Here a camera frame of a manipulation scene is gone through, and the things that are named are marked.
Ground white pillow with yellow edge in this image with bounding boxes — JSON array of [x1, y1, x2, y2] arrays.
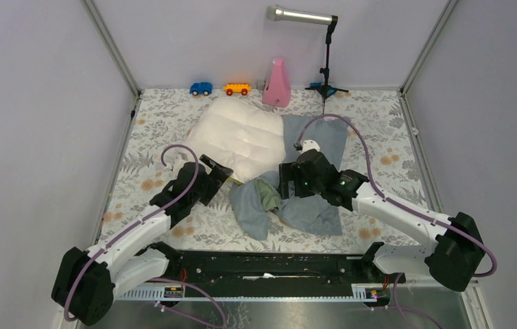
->
[[184, 97, 286, 183]]

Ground blue pillowcase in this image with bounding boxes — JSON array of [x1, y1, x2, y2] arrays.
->
[[229, 119, 348, 241]]

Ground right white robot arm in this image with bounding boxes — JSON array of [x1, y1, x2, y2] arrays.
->
[[278, 146, 485, 292]]

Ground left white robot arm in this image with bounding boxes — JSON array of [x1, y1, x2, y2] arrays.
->
[[51, 155, 233, 326]]

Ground black microphone stand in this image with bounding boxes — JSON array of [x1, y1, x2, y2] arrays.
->
[[305, 15, 349, 104]]

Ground blue toy car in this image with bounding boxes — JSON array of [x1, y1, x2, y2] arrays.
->
[[189, 82, 213, 96]]

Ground orange toy car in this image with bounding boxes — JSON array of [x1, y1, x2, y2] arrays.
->
[[223, 84, 252, 96]]

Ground pink metronome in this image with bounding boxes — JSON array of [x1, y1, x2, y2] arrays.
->
[[261, 58, 291, 108]]

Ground silver microphone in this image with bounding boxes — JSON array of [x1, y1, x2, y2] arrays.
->
[[266, 5, 338, 26]]

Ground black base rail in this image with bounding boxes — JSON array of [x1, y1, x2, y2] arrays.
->
[[150, 242, 406, 290]]

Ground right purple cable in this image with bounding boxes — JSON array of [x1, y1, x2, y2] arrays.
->
[[293, 114, 498, 329]]

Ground white slotted cable duct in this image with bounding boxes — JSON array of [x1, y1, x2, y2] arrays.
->
[[117, 281, 379, 303]]

